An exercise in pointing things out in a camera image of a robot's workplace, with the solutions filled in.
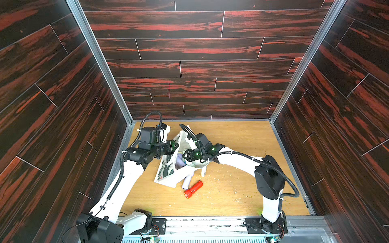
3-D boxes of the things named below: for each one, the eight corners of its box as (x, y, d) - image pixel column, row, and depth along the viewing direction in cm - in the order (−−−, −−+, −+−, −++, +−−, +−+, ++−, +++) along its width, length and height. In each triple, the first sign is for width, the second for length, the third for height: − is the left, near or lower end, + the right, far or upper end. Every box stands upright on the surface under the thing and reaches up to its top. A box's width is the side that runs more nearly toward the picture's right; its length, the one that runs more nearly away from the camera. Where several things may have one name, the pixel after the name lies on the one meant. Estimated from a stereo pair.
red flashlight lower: (187, 199, 83) (187, 198, 81) (183, 194, 85) (183, 192, 83) (204, 186, 88) (204, 184, 86) (199, 181, 90) (200, 179, 88)
